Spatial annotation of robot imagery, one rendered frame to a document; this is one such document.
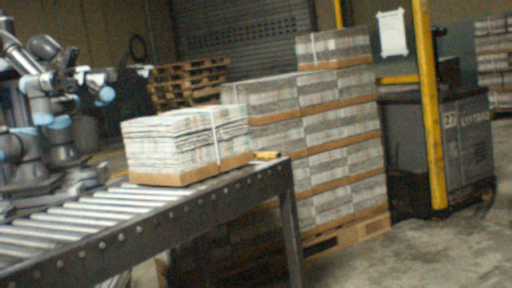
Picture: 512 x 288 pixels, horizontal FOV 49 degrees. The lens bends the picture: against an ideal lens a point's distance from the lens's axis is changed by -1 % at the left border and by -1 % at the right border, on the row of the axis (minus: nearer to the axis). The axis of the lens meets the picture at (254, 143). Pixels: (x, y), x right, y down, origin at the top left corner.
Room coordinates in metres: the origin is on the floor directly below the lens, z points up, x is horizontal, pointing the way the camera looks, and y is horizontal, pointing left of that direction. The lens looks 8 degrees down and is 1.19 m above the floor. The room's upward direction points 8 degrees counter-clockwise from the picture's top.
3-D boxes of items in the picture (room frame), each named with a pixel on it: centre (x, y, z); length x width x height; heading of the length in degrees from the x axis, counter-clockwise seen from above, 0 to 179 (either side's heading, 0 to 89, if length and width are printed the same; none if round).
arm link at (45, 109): (2.15, 0.76, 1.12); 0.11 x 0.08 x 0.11; 155
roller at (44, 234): (1.58, 0.65, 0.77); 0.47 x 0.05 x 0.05; 53
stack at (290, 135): (3.18, 0.05, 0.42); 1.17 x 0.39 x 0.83; 122
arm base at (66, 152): (2.86, 0.96, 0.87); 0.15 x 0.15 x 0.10
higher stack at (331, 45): (3.57, -0.56, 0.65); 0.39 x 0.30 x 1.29; 32
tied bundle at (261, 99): (3.26, -0.06, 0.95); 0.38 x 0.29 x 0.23; 32
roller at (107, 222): (1.69, 0.57, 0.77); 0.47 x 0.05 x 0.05; 53
